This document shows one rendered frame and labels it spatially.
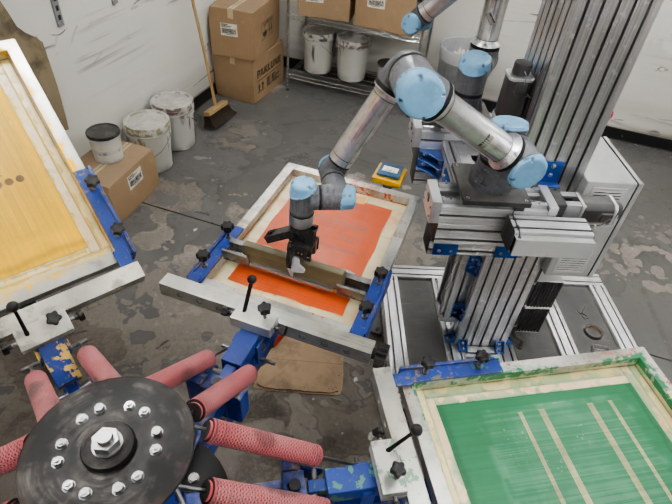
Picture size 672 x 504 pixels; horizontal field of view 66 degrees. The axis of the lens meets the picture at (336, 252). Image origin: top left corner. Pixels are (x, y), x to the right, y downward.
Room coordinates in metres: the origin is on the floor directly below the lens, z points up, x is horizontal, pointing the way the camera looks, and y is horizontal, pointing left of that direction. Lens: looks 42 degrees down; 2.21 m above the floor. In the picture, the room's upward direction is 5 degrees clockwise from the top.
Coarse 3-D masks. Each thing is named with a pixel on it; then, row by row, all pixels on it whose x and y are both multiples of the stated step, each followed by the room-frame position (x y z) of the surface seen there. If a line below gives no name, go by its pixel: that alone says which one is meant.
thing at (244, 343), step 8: (240, 336) 0.91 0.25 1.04; (248, 336) 0.91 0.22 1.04; (256, 336) 0.91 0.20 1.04; (264, 336) 0.94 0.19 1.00; (232, 344) 0.88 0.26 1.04; (240, 344) 0.88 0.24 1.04; (248, 344) 0.88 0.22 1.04; (256, 344) 0.90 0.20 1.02; (232, 352) 0.85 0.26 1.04; (240, 352) 0.85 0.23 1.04; (248, 352) 0.85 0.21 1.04; (224, 360) 0.82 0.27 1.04; (232, 360) 0.82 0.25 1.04; (240, 360) 0.83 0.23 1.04; (248, 360) 0.85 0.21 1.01
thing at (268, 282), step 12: (288, 204) 1.65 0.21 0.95; (276, 216) 1.56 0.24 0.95; (288, 216) 1.57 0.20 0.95; (276, 228) 1.49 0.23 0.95; (264, 240) 1.42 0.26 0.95; (288, 240) 1.43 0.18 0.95; (240, 264) 1.28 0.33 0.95; (240, 276) 1.22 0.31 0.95; (264, 276) 1.23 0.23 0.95; (276, 276) 1.24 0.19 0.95; (264, 288) 1.18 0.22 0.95; (276, 288) 1.18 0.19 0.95; (288, 288) 1.19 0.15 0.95
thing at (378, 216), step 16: (368, 208) 1.67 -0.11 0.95; (384, 208) 1.68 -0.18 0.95; (384, 224) 1.58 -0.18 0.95; (368, 240) 1.47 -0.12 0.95; (320, 256) 1.36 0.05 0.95; (336, 256) 1.37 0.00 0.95; (368, 256) 1.38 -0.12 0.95; (304, 288) 1.20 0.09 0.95; (320, 288) 1.20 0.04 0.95; (304, 304) 1.12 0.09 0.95; (320, 304) 1.13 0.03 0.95; (336, 304) 1.14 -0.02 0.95
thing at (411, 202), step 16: (288, 176) 1.80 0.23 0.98; (272, 192) 1.67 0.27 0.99; (368, 192) 1.76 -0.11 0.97; (384, 192) 1.74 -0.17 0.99; (400, 192) 1.75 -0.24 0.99; (256, 208) 1.56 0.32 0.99; (416, 208) 1.68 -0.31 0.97; (240, 224) 1.45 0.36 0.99; (400, 224) 1.54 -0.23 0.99; (400, 240) 1.45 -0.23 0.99; (384, 256) 1.35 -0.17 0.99; (224, 288) 1.13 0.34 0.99; (272, 304) 1.08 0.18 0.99; (320, 320) 1.03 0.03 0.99
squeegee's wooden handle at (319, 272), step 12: (252, 252) 1.26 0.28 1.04; (264, 252) 1.25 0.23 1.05; (276, 252) 1.25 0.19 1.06; (264, 264) 1.25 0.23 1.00; (276, 264) 1.23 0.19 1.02; (300, 264) 1.21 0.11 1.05; (312, 264) 1.20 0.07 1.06; (324, 264) 1.21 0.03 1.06; (300, 276) 1.21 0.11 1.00; (312, 276) 1.20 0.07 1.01; (324, 276) 1.19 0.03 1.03; (336, 276) 1.17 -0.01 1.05; (336, 288) 1.17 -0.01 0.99
